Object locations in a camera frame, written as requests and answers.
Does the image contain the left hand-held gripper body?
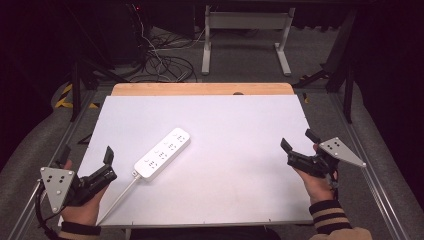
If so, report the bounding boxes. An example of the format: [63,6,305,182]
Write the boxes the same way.
[39,163,118,215]

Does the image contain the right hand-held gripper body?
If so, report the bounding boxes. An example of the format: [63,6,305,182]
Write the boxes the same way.
[286,136,367,180]

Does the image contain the white power strip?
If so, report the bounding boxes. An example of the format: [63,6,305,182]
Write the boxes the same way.
[132,127,192,183]

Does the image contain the person's left hand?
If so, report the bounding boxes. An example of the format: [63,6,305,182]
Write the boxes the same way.
[60,159,110,228]

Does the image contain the person's right hand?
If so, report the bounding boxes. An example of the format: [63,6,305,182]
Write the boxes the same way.
[292,143,339,206]

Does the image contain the yellow black hazard tape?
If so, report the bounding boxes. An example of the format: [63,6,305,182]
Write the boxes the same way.
[54,83,101,110]

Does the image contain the white table board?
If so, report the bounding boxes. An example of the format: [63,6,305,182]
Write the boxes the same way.
[58,94,318,228]

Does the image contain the black metal stand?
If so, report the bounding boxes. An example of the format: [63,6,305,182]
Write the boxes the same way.
[293,9,358,125]

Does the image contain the black tripod stand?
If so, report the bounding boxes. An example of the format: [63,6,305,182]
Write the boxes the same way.
[67,54,130,123]

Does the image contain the wooden table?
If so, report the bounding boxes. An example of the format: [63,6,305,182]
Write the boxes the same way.
[110,82,295,97]

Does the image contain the aluminium rail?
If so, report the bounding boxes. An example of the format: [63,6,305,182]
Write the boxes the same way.
[328,91,413,240]
[6,89,98,240]

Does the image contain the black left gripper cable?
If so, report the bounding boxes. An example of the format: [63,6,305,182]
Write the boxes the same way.
[34,179,65,240]

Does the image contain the white power strip cable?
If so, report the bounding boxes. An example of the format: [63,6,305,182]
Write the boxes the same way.
[96,171,143,227]

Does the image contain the tangle of floor cables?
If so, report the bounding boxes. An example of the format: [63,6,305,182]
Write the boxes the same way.
[127,3,208,84]

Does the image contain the white metal desk frame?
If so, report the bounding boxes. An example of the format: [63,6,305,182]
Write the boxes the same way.
[201,4,297,77]

